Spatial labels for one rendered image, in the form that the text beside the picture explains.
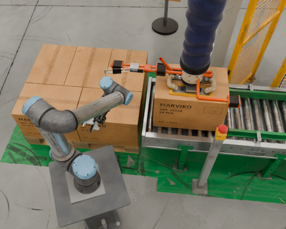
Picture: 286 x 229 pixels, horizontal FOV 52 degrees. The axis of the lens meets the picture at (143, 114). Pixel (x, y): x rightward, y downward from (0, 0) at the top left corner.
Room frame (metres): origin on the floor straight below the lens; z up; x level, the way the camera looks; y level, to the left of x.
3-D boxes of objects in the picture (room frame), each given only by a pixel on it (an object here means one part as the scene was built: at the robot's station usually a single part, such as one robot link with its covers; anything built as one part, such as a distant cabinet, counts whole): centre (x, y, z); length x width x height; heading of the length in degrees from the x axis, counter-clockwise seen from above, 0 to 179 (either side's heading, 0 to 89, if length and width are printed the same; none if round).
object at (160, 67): (1.65, -0.15, 1.08); 0.10 x 0.08 x 0.06; 173
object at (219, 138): (1.12, -0.56, 0.50); 0.07 x 0.07 x 1.00; 84
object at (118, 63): (1.70, 0.20, 1.08); 0.08 x 0.07 x 0.05; 83
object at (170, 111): (1.64, -0.41, 0.75); 0.60 x 0.40 x 0.40; 84
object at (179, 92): (1.53, -0.38, 0.97); 0.34 x 0.10 x 0.05; 83
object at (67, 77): (2.05, 0.59, 0.34); 1.20 x 1.00 x 0.40; 84
